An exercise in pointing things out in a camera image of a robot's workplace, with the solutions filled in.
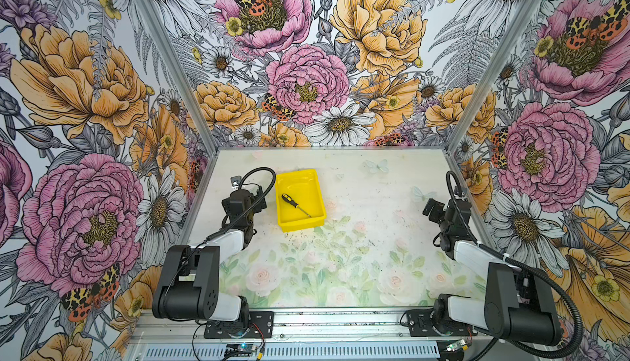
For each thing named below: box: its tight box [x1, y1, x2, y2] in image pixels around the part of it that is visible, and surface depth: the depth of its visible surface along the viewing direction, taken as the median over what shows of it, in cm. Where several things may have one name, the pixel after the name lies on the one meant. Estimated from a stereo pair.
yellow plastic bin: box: [275, 169, 327, 234], surface depth 101 cm
